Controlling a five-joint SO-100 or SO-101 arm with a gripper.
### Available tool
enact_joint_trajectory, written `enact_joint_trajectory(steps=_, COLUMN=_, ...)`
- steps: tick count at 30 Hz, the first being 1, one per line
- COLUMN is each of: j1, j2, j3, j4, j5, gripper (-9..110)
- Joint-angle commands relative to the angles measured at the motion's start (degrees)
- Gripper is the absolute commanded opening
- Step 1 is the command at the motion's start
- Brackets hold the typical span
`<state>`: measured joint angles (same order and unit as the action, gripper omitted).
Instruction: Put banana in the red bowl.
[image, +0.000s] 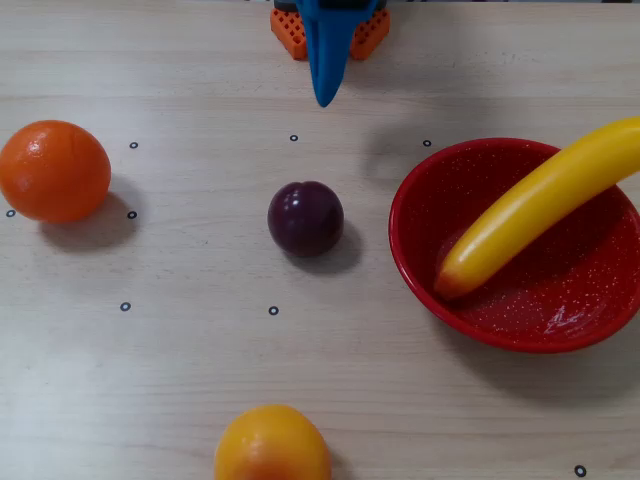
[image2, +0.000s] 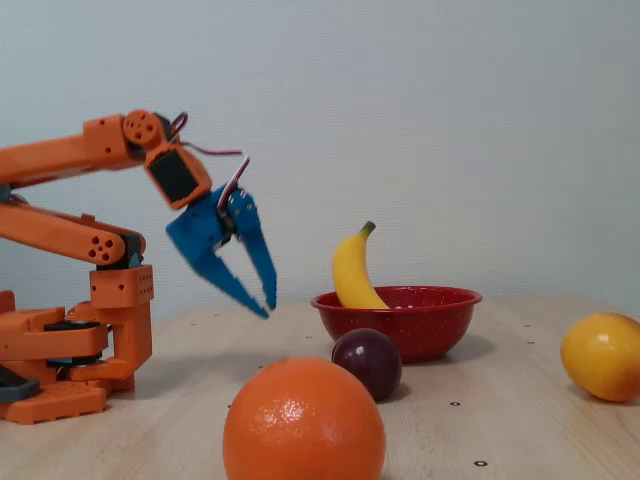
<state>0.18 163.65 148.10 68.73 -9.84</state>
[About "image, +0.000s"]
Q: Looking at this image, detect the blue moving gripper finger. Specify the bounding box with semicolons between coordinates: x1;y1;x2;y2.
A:
294;0;379;109

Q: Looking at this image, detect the red speckled enamel bowl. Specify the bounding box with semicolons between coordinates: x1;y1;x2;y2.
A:
388;137;640;354

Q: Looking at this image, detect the orange robot base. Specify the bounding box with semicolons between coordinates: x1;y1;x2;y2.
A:
269;6;392;62

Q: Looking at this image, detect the yellow toy banana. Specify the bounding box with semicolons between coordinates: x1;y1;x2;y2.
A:
433;116;640;301

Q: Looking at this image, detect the dark purple plum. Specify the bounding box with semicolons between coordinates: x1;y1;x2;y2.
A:
267;180;345;258

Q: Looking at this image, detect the orange fruit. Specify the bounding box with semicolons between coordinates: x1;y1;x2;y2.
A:
0;119;112;224

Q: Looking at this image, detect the yellow-orange round fruit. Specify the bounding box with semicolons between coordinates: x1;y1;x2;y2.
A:
214;403;332;480

